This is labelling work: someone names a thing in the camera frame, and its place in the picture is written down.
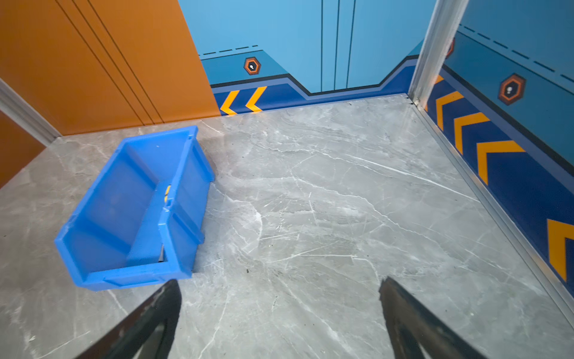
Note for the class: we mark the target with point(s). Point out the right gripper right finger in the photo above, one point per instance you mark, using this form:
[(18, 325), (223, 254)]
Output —
[(414, 331)]

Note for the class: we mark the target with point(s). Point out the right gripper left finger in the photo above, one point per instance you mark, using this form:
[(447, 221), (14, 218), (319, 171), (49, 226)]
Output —
[(148, 332)]

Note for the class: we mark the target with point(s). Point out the blue plastic bin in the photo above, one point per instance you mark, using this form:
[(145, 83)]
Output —
[(140, 222)]

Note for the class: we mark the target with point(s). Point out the left aluminium corner post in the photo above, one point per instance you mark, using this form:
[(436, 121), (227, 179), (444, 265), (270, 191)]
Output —
[(25, 116)]

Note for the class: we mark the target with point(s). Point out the aluminium corner post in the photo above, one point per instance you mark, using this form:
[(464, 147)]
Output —
[(25, 116), (446, 17)]

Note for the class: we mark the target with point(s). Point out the right aluminium corner post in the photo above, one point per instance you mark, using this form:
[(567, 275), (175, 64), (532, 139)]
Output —
[(446, 17)]

